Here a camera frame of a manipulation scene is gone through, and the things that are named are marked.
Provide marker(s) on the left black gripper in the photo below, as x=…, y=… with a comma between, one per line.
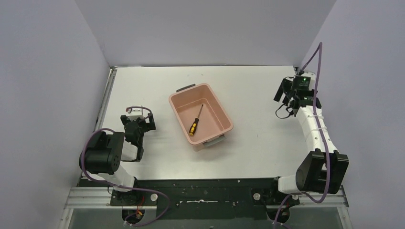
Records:
x=137, y=119

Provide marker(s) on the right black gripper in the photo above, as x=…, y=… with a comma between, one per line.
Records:
x=284, y=87

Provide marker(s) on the yellow black screwdriver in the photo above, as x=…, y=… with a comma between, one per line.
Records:
x=194, y=125

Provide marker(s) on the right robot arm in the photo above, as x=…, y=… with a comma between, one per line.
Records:
x=324, y=167

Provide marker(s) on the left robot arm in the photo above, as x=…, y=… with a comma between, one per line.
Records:
x=106, y=149

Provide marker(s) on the pink plastic bin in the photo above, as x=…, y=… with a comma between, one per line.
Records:
x=214, y=121

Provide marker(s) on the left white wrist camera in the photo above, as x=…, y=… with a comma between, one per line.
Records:
x=135, y=113

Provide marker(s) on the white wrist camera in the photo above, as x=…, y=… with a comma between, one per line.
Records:
x=311, y=76
x=135, y=113

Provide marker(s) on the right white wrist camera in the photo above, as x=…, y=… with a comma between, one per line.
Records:
x=311, y=76

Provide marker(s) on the left side aluminium rail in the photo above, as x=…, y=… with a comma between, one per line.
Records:
x=105, y=99

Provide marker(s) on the aluminium frame rail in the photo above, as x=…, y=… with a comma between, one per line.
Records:
x=91, y=198

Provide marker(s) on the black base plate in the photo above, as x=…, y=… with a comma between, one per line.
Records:
x=253, y=198

